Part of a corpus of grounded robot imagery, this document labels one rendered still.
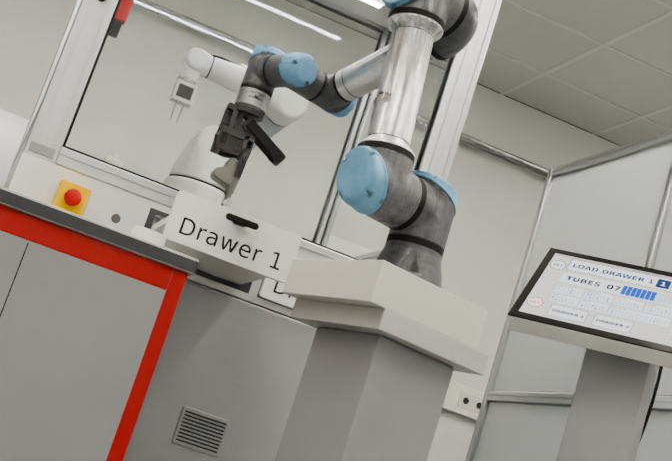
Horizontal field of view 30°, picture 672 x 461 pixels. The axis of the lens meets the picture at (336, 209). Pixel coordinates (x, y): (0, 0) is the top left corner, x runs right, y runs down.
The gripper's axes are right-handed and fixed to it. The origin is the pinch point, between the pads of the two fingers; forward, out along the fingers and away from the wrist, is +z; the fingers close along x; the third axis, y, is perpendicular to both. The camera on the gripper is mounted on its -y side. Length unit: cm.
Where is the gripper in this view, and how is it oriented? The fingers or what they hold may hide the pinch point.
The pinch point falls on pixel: (229, 195)
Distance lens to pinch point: 279.5
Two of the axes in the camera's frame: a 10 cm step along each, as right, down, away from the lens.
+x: 2.8, -1.3, -9.5
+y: -9.1, -3.5, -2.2
